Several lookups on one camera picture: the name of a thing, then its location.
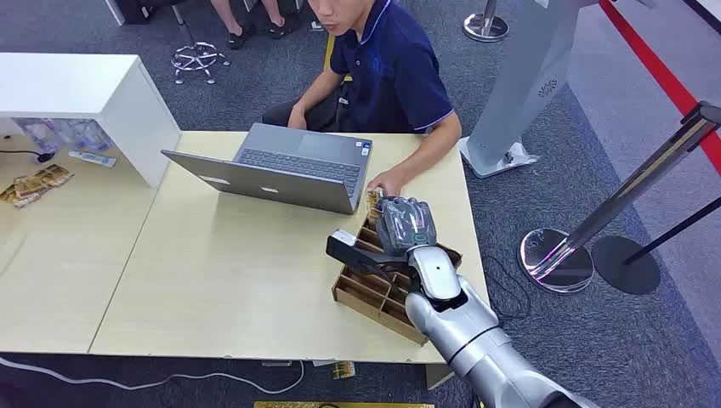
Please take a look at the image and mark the person's right hand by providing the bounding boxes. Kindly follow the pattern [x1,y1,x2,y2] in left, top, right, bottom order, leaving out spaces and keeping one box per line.
[287,103,309,131]

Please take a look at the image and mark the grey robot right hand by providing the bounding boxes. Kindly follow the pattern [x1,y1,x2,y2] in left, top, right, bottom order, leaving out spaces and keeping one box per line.
[374,196,439,258]

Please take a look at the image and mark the person's left hand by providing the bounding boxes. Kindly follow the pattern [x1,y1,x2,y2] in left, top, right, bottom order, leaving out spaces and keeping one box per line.
[366,167,408,199]

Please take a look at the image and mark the gold patterned card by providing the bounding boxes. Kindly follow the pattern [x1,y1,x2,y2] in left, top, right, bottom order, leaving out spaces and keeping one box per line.
[366,188,386,222]

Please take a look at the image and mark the person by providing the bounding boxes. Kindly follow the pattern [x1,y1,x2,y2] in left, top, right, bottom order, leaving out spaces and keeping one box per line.
[261,0,463,199]

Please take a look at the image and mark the person's legs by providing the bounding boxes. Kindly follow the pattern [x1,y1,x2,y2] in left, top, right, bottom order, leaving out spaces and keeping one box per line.
[209,0,301,51]

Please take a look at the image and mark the grey laptop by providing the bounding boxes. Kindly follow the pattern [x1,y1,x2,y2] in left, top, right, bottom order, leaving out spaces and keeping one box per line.
[161,122,374,216]

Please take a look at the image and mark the yellow chair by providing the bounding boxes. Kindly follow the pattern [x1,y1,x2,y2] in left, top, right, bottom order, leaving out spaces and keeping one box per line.
[322,32,354,84]

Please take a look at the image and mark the wooden compartment box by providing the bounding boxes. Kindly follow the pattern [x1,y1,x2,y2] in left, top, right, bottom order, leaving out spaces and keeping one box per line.
[331,191,464,347]

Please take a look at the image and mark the chrome stool base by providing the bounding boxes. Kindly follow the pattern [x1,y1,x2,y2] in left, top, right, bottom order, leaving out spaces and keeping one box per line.
[169,4,231,86]

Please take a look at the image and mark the wooden table leg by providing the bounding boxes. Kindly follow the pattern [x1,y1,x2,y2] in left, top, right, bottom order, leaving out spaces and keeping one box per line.
[424,363,455,391]

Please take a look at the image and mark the white kiosk stand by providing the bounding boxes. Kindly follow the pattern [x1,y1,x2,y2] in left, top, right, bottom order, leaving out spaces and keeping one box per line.
[458,0,599,180]

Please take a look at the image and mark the chrome stanchion base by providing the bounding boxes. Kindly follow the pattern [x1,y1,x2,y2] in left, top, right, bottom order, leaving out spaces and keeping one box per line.
[462,0,510,43]

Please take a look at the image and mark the white flat tube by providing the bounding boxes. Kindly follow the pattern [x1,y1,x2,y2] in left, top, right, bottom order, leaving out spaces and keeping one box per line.
[68,150,118,169]

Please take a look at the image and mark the white shelf cabinet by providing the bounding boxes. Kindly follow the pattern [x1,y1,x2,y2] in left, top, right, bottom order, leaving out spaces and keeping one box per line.
[0,53,183,190]

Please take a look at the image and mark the pile of gold cards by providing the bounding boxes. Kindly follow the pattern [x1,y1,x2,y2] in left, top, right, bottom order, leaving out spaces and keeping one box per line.
[0,163,76,209]

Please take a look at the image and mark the red barrier belt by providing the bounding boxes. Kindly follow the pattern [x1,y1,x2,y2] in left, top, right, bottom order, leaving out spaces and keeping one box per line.
[598,0,721,177]

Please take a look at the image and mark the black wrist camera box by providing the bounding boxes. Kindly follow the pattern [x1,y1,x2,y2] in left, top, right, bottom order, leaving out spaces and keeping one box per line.
[325,228,408,283]

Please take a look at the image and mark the black floor cable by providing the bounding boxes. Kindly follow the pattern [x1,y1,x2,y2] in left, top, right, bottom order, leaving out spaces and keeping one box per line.
[480,255,533,323]

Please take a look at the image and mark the chrome stanchion post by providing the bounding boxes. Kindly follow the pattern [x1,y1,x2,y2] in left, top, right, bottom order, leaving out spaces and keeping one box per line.
[518,101,721,296]

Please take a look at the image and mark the black stanchion post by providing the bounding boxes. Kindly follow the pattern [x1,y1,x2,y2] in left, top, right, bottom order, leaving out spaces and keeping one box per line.
[590,196,721,297]

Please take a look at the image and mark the black cable with plug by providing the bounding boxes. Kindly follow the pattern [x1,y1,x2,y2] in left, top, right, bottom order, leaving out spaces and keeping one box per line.
[0,148,57,165]

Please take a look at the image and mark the white floor cable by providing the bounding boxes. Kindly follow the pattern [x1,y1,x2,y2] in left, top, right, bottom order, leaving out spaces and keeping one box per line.
[0,356,306,396]

